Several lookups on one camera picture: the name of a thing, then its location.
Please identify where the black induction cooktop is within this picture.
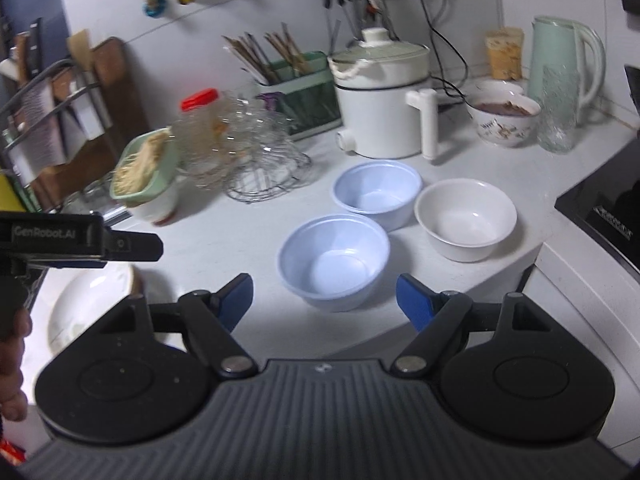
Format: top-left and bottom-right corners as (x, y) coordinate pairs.
(554, 135), (640, 281)

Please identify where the light blue plastic bowl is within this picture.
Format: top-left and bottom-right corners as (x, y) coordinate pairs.
(332, 161), (423, 233)
(277, 215), (392, 312)

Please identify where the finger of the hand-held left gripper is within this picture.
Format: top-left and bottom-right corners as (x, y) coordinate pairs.
(102, 231), (165, 264)

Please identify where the dark wooden cutting board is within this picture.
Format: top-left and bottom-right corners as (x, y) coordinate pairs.
(37, 37), (151, 206)

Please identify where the person's left hand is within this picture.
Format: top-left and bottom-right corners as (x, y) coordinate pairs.
(0, 306), (33, 422)

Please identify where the plain white bowl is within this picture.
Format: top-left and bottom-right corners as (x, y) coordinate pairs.
(414, 180), (518, 263)

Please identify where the dark window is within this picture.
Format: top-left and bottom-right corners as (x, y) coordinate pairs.
(0, 0), (68, 61)

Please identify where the white electric cooking pot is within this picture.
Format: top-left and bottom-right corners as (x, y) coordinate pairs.
(327, 27), (441, 162)

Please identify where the wooden spatula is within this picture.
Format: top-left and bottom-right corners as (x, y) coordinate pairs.
(67, 29), (96, 73)

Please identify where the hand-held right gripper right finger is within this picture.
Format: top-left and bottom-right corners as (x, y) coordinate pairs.
(391, 273), (549, 380)

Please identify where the pale green kettle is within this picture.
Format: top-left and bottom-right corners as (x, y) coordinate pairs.
(527, 16), (607, 113)

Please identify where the green chopstick holder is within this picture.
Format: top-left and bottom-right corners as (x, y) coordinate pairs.
(257, 51), (343, 141)

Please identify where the wire cup rack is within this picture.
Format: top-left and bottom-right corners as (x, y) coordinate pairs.
(222, 145), (313, 205)

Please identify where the patterned cleaver with wooden handle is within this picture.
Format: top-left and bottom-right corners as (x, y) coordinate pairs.
(22, 82), (68, 181)

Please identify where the glass jar with red lid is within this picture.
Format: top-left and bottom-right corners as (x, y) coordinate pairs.
(177, 88), (223, 171)

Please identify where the white plate grey floral print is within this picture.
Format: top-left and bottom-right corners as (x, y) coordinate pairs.
(47, 264), (137, 356)

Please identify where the tall textured glass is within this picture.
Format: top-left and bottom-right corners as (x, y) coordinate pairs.
(536, 65), (581, 153)

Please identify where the red packet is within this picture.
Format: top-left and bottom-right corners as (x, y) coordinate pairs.
(0, 435), (26, 468)

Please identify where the bundle of chopsticks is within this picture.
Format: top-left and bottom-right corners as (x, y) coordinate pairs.
(221, 22), (313, 86)

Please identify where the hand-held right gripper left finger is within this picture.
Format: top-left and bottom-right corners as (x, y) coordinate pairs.
(97, 273), (259, 380)

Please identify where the green bowl with noodles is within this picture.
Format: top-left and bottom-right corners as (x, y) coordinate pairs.
(109, 129), (181, 208)

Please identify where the yellow packet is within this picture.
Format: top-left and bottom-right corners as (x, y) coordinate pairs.
(486, 26), (526, 81)

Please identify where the black handled knife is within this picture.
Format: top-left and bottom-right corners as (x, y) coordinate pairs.
(25, 17), (46, 81)

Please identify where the cluster of glass cups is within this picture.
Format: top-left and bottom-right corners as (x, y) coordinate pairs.
(200, 92), (296, 186)

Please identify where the white bowl with red foot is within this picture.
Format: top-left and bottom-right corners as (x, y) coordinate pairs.
(127, 185), (181, 226)

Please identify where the small white bowl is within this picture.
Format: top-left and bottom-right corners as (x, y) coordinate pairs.
(472, 79), (526, 98)

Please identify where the floral bowl with brown food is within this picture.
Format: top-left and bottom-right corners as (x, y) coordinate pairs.
(466, 92), (543, 148)

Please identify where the bundle of pale noodles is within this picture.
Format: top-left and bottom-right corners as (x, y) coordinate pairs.
(112, 131), (173, 193)

